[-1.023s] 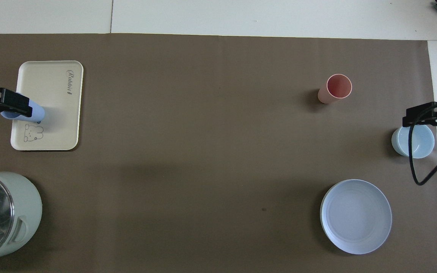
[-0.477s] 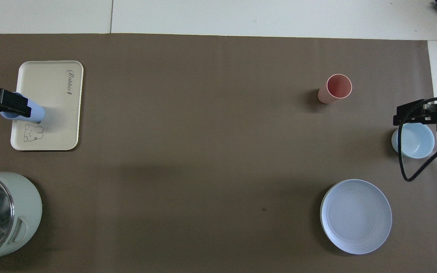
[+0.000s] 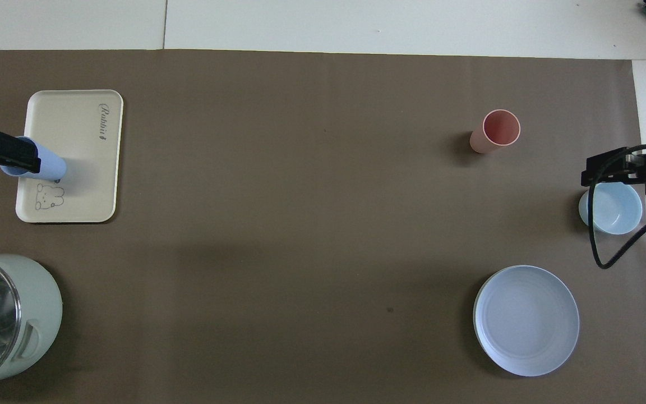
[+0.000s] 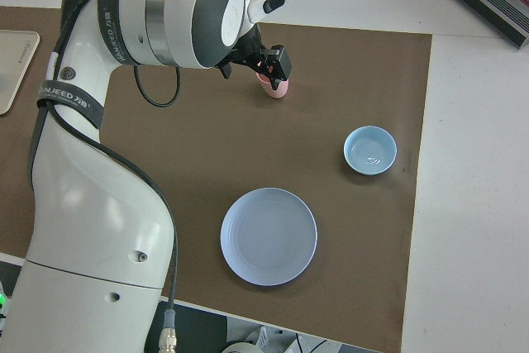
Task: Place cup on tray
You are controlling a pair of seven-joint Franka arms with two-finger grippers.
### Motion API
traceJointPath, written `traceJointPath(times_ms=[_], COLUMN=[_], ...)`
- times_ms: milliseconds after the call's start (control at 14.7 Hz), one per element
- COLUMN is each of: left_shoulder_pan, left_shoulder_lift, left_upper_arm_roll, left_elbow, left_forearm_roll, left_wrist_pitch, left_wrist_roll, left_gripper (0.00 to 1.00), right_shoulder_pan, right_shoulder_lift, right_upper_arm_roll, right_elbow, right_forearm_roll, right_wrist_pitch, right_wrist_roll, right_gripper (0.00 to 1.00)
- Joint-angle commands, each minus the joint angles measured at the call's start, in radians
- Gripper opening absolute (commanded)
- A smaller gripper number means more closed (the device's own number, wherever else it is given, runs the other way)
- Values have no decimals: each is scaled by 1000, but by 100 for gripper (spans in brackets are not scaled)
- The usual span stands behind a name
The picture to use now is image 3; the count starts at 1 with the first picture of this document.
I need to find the blue plastic cup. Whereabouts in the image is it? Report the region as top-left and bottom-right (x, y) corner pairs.
(0, 136), (68, 182)

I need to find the pink plastic cup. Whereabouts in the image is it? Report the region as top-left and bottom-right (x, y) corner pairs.
(469, 109), (522, 154)

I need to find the cream rabbit print tray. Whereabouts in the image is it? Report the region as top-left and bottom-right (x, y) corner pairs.
(15, 90), (124, 224)

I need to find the light blue bowl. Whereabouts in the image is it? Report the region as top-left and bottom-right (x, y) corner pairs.
(578, 182), (643, 235)

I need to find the pale green electric pot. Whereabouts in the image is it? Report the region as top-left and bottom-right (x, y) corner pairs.
(0, 254), (64, 392)

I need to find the pale blue round plate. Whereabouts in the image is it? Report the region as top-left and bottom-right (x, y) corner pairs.
(473, 265), (580, 377)

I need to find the brown paper table mat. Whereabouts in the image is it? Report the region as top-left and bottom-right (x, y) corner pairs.
(0, 49), (646, 404)

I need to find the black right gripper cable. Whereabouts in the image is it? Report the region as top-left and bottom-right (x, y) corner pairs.
(588, 143), (646, 269)

